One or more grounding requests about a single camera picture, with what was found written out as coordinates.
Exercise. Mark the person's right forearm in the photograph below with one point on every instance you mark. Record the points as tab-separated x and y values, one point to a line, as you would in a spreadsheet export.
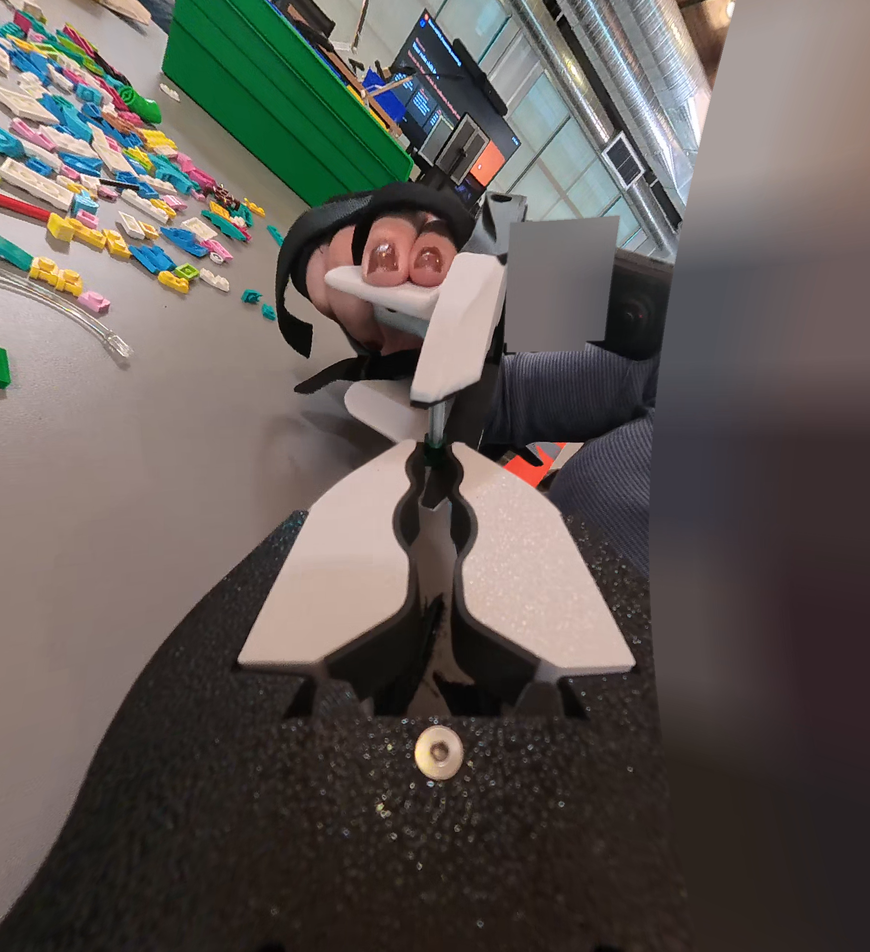
576	394

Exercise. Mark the pile of colourful lego pieces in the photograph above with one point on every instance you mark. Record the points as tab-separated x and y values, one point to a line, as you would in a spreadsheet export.
78	134

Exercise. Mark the small dark green lego piece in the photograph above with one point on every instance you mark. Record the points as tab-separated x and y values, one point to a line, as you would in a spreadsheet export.
435	476

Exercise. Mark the computer monitor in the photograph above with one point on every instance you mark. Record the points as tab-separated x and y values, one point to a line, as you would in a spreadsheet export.
449	97

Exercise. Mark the silver ventilation duct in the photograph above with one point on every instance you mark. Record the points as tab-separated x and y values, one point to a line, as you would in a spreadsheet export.
613	67

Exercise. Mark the person's right hand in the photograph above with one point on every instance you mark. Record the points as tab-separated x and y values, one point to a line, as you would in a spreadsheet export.
397	249

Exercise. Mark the green storage box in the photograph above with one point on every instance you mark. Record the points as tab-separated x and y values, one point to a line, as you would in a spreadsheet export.
271	97

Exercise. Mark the red lego stick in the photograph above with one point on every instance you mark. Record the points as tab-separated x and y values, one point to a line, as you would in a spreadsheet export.
3	199

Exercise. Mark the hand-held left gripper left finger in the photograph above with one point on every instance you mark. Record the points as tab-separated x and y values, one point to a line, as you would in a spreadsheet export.
338	565

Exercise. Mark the blue knit sweater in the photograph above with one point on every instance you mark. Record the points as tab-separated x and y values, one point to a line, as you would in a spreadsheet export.
606	491

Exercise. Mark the clear plastic tube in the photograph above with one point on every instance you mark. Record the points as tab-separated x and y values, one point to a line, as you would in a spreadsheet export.
70	305

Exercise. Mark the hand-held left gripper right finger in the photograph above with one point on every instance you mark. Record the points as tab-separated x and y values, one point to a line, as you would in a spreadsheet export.
531	580

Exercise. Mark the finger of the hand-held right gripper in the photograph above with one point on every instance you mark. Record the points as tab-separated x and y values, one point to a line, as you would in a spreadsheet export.
386	413

